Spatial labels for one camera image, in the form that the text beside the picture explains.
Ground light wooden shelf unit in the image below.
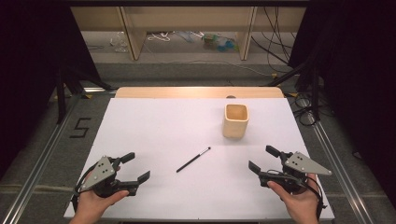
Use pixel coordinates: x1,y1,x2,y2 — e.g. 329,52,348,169
70,6,308,62

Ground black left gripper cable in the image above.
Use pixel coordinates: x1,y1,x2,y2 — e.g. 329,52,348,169
70,162,96,213

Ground black curtain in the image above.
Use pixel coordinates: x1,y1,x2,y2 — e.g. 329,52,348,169
0,0,102,180
288,0,396,200

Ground white board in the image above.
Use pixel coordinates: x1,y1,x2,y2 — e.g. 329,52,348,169
63,96,336,221

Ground black pen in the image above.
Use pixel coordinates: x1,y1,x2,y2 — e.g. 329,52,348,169
176,146,212,174

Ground clear plastic item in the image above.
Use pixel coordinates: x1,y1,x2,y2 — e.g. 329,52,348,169
108,31,130,53

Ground green and blue plastic items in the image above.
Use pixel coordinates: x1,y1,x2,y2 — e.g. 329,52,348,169
201,32,240,53

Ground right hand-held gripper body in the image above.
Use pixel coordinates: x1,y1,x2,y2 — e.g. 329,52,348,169
257,150,332,195

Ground wooden table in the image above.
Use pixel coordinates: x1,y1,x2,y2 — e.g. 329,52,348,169
114,86,285,100

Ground person's right hand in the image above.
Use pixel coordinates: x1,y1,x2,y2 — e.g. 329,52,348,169
266,173,320,218

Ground metal floor rail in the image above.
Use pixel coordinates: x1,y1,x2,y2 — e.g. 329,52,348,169
0,92,82,224
298,96,376,224

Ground black coiled floor cable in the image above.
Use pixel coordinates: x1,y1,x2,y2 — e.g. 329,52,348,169
291,92,319,128

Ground person's left hand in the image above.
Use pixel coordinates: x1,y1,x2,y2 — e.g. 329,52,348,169
74,189,131,218

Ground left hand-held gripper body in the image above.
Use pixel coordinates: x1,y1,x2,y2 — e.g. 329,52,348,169
73,155,140,199

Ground beige square pen holder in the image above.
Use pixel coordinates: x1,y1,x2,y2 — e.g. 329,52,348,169
221,103,250,140

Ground white coiled cable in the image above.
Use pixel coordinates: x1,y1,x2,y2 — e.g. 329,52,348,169
146,31,173,43

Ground bundle of black hanging cables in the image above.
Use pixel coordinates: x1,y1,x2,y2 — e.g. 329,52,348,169
250,6,297,67

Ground black stand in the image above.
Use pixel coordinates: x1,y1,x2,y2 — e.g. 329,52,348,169
53,63,114,126
264,57,322,123

